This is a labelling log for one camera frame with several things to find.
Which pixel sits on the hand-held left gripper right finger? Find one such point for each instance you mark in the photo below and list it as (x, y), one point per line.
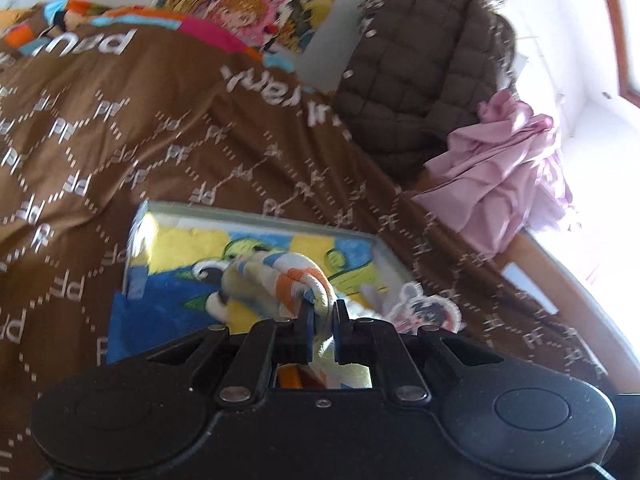
(344, 332)

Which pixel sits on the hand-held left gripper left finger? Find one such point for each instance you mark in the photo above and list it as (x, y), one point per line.
(306, 332)

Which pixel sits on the pastel striped cloth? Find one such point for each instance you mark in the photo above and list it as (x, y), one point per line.
(270, 270)

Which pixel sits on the cartoon print box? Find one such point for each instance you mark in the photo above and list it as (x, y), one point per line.
(165, 305)

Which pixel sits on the orange plastic piece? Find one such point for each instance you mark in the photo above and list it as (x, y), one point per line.
(290, 378)

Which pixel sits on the cartoon figure patch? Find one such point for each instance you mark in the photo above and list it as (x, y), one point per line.
(430, 312)

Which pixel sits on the pink cloth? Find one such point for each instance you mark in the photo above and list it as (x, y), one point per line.
(490, 170)

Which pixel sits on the brown printed blanket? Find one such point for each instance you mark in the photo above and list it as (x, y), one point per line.
(150, 135)

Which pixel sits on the brown puffer jacket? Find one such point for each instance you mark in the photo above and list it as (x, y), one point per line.
(415, 70)

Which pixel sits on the wooden bed frame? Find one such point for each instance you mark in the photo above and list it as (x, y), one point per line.
(535, 266)

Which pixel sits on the dark cartoon wall poster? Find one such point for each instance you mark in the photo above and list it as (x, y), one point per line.
(301, 16)

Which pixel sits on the blond figure wall poster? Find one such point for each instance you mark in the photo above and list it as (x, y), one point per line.
(250, 10)

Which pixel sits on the wooden window frame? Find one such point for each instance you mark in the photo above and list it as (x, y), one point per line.
(620, 20)

